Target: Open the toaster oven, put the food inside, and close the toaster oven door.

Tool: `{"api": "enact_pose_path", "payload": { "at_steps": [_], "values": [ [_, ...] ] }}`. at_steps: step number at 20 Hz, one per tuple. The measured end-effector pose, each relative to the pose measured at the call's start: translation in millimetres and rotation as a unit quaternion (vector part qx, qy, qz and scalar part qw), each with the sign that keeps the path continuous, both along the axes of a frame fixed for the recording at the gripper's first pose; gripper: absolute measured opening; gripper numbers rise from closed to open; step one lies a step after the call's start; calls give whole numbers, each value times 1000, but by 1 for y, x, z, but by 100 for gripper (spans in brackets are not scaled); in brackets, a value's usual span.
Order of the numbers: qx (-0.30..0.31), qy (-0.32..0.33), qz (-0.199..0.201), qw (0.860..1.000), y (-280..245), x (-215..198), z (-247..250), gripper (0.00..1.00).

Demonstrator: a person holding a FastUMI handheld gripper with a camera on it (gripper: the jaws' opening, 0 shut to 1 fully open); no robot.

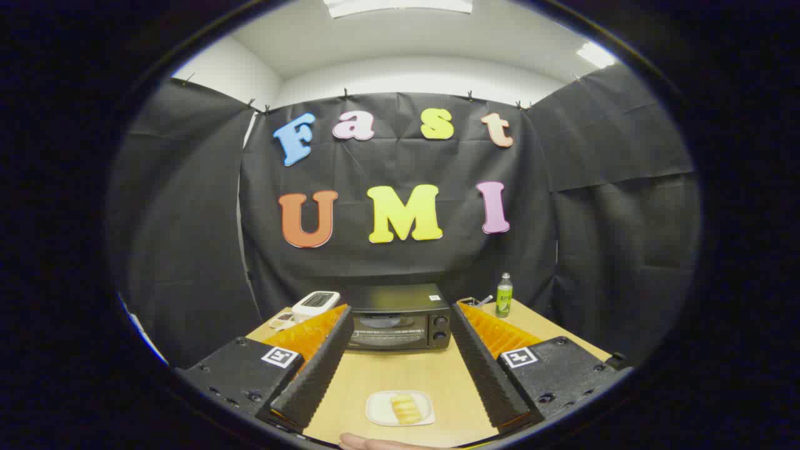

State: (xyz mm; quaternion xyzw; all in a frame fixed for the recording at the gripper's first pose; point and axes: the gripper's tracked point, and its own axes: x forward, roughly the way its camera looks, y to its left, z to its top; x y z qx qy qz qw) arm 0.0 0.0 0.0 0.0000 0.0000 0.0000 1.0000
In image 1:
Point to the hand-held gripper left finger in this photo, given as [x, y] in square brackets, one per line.
[319, 369]

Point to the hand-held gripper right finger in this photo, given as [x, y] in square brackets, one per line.
[484, 369]

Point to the yellow bread roll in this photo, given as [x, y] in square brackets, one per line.
[405, 409]

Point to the black toaster oven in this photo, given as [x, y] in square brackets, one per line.
[394, 312]

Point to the white pop-up toaster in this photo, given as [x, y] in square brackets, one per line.
[315, 302]

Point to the white plate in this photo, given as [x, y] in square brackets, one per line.
[378, 409]

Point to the green drink bottle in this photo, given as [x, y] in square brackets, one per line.
[504, 295]

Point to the ceiling light panel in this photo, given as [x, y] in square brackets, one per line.
[400, 6]
[596, 55]

